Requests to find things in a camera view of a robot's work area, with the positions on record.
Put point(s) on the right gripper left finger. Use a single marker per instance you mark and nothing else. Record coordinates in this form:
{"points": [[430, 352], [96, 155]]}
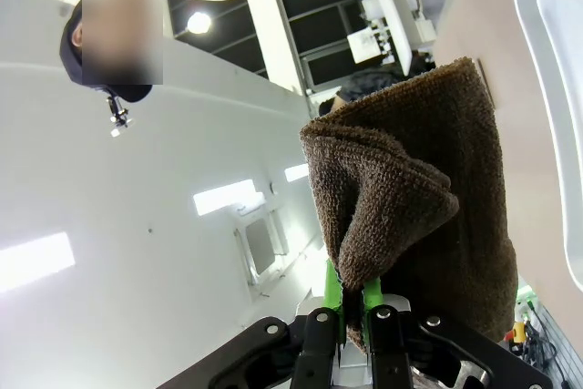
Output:
{"points": [[319, 343]]}

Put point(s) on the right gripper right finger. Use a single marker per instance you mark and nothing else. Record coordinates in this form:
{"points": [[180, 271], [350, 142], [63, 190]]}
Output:
{"points": [[387, 348]]}

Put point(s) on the brown towel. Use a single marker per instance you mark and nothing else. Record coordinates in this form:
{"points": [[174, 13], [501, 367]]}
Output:
{"points": [[410, 156]]}

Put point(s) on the yellow tool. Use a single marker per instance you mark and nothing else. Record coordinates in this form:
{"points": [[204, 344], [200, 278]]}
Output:
{"points": [[518, 332]]}

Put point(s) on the rectangular ceiling light panel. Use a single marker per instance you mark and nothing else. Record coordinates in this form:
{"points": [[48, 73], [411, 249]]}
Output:
{"points": [[296, 172], [36, 261], [228, 200]]}

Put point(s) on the dark haired bystander head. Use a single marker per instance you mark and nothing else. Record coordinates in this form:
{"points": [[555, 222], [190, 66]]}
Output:
{"points": [[369, 84]]}

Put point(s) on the silver metal tray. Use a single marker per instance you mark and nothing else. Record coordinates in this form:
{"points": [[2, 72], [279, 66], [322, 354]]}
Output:
{"points": [[560, 88]]}

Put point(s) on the round ceiling lamp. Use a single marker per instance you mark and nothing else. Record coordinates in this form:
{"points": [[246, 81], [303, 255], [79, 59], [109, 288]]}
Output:
{"points": [[199, 22]]}

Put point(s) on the person's head dark hair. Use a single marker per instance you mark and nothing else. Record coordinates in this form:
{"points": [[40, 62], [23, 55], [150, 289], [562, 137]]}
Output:
{"points": [[73, 65]]}

